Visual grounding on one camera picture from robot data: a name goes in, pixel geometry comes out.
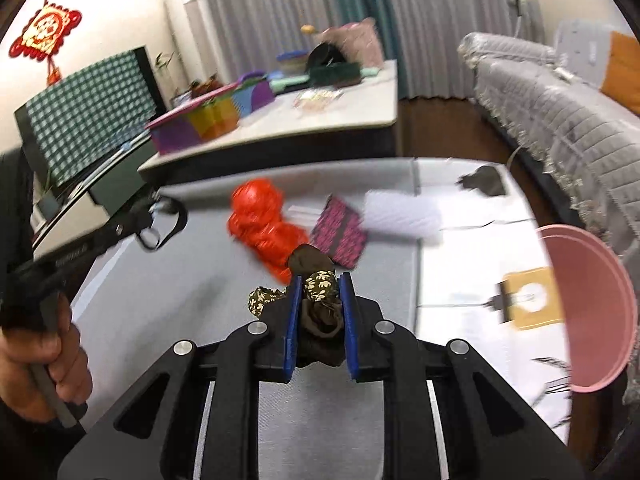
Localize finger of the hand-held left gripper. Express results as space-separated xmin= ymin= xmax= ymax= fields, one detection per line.
xmin=107 ymin=196 xmax=189 ymax=242
xmin=131 ymin=220 xmax=175 ymax=254

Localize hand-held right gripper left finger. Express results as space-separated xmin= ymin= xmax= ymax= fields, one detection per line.
xmin=57 ymin=275 xmax=306 ymax=480

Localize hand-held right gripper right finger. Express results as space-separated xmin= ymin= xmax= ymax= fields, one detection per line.
xmin=339 ymin=272 xmax=587 ymax=480

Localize brown floral cloth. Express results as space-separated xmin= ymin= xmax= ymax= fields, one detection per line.
xmin=246 ymin=243 xmax=352 ymax=367

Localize pink plastic basin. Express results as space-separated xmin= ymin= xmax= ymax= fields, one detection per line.
xmin=535 ymin=225 xmax=640 ymax=394

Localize person's left forearm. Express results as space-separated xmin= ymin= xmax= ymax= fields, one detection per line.
xmin=0 ymin=395 xmax=88 ymax=480

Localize person's left hand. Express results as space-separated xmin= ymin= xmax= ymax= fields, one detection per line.
xmin=0 ymin=292 xmax=94 ymax=423

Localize grey foam mat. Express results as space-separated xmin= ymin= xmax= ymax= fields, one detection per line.
xmin=70 ymin=160 xmax=422 ymax=480

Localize green television cabinet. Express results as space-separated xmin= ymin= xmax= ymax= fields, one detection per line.
xmin=30 ymin=137 xmax=162 ymax=257

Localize large red plastic bag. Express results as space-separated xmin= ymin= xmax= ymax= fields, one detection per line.
xmin=227 ymin=177 xmax=311 ymax=284

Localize multicoloured storage box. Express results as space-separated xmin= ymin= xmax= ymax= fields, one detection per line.
xmin=145 ymin=72 xmax=275 ymax=156

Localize white printed tablecloth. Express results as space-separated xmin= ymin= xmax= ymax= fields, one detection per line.
xmin=414 ymin=157 xmax=577 ymax=447

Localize white foam fruit net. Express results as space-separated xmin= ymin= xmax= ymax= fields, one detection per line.
xmin=363 ymin=189 xmax=444 ymax=242

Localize brown teapot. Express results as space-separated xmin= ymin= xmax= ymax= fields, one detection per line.
xmin=190 ymin=76 xmax=221 ymax=99

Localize green checkered cloth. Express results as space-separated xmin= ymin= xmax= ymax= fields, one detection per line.
xmin=25 ymin=52 xmax=157 ymax=187

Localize black television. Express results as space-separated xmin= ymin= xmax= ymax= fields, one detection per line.
xmin=14 ymin=45 xmax=169 ymax=192

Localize bamboo plant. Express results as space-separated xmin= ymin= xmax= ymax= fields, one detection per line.
xmin=155 ymin=52 xmax=177 ymax=82

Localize mint green tray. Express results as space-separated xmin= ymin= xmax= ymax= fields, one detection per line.
xmin=267 ymin=72 xmax=314 ymax=95

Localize white coffee table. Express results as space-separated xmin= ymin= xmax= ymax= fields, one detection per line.
xmin=137 ymin=59 xmax=405 ymax=187

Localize clear plastic pieces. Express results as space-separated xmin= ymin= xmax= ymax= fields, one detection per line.
xmin=292 ymin=88 xmax=344 ymax=111

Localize stack of coloured bowls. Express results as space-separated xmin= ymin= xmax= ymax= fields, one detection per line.
xmin=276 ymin=51 xmax=307 ymax=77

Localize white standing air conditioner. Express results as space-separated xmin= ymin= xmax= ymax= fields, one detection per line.
xmin=164 ymin=0 xmax=214 ymax=97

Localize black hat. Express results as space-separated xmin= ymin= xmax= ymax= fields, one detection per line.
xmin=306 ymin=42 xmax=349 ymax=72

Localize grey curtain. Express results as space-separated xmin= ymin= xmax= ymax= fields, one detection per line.
xmin=379 ymin=0 xmax=545 ymax=102
xmin=187 ymin=0 xmax=332 ymax=82

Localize pink lace basket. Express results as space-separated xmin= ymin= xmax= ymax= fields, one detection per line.
xmin=320 ymin=17 xmax=385 ymax=69

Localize grey quilted sofa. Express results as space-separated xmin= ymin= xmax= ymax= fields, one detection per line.
xmin=457 ymin=17 xmax=640 ymax=262

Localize white floor lamp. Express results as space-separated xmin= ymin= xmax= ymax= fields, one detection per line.
xmin=505 ymin=0 xmax=539 ymax=37

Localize orange cushion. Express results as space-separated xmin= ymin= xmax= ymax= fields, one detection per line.
xmin=599 ymin=30 xmax=640 ymax=117

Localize red wall ornament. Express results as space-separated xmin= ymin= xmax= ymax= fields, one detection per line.
xmin=9 ymin=0 xmax=84 ymax=87

